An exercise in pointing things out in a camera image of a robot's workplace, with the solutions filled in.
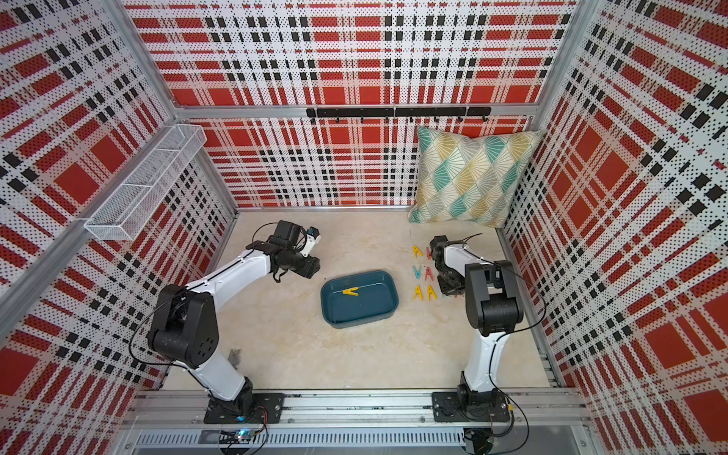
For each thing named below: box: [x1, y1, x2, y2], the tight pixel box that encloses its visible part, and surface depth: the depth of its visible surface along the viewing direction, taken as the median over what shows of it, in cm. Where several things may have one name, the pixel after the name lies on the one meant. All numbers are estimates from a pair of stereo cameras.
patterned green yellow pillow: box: [409, 126, 543, 229], surface depth 95 cm
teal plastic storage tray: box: [320, 270, 400, 329], surface depth 95 cm
